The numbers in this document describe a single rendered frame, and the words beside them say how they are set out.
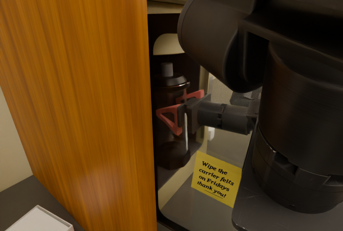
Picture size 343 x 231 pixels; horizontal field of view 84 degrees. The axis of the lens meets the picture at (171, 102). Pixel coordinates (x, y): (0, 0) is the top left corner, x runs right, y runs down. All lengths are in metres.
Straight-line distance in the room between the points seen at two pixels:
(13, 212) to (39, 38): 0.48
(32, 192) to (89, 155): 0.40
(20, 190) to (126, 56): 0.61
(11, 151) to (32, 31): 0.47
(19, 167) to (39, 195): 0.14
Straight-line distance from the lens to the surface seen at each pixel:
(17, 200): 0.71
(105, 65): 0.20
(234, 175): 0.29
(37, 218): 0.57
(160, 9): 0.35
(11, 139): 0.73
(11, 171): 0.78
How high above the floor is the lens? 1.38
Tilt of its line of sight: 23 degrees down
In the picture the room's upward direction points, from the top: straight up
